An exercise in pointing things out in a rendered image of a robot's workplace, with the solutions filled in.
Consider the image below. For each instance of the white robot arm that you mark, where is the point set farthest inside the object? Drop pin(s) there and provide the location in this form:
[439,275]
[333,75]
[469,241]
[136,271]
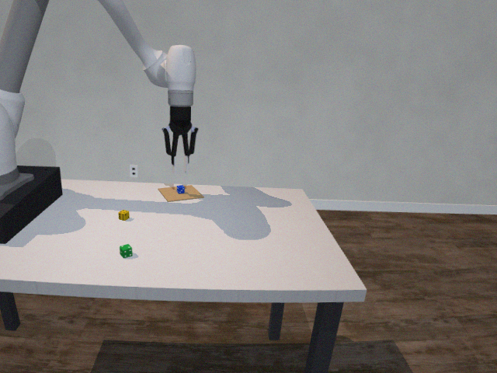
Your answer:
[177,72]

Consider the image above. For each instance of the yellow die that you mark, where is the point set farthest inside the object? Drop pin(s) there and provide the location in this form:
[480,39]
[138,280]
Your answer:
[124,215]

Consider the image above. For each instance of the green die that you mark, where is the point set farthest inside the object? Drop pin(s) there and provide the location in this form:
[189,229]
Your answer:
[126,251]

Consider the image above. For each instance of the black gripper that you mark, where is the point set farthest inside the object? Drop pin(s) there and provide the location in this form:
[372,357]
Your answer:
[178,127]

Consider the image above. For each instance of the tan flat mat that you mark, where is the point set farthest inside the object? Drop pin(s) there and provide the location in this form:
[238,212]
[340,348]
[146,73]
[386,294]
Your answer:
[170,193]

